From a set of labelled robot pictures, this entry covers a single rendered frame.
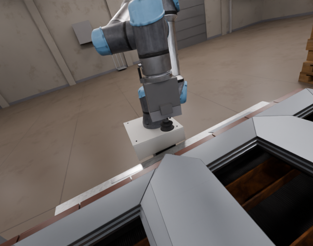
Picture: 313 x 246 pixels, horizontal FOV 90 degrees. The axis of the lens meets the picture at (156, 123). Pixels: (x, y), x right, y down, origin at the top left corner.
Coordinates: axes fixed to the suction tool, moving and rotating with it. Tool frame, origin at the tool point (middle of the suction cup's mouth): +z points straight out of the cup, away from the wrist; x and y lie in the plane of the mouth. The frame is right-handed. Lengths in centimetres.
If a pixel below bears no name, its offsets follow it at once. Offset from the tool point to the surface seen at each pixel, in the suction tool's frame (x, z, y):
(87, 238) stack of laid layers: -15.4, 16.7, -27.7
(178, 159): -0.2, 13.2, 1.9
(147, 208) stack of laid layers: -13.6, 14.6, -11.3
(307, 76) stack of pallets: 155, 69, 248
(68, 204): 12, 33, -48
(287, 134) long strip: -5.0, 11.1, 38.0
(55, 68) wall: 787, 12, -342
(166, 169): -2.6, 13.6, -3.3
